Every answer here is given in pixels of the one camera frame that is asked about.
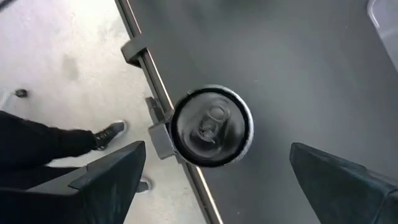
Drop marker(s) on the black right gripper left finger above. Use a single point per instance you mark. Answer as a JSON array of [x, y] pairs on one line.
[[102, 186]]

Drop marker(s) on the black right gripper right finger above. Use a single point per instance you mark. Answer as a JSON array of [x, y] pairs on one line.
[[335, 186]]

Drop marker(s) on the blue and white soda can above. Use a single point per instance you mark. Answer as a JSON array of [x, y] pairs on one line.
[[211, 127]]

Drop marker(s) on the person's leg with shoe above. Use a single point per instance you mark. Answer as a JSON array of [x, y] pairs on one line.
[[46, 140]]

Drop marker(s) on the small black floor object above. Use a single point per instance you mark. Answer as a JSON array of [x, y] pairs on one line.
[[21, 93]]

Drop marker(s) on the clear plastic bin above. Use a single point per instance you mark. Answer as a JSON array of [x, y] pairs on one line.
[[388, 28]]

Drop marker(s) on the dark metal bracket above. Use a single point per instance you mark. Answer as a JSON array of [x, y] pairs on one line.
[[133, 51]]

